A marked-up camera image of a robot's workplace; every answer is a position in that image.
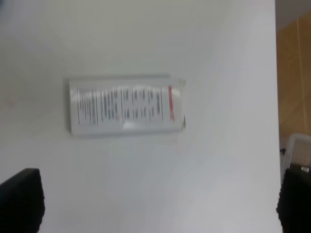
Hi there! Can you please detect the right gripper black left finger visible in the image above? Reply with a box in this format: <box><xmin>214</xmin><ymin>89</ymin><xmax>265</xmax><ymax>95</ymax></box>
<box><xmin>0</xmin><ymin>168</ymin><xmax>45</xmax><ymax>233</ymax></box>

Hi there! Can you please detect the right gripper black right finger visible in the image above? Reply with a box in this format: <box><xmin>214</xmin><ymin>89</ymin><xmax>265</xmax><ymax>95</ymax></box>
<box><xmin>276</xmin><ymin>164</ymin><xmax>311</xmax><ymax>233</ymax></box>

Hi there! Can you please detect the clear plastic storage bin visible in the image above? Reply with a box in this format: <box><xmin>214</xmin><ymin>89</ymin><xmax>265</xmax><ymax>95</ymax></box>
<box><xmin>280</xmin><ymin>133</ymin><xmax>311</xmax><ymax>177</ymax></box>

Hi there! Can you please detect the white printed carton box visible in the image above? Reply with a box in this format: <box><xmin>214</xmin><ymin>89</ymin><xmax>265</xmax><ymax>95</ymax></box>
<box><xmin>68</xmin><ymin>75</ymin><xmax>186</xmax><ymax>137</ymax></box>

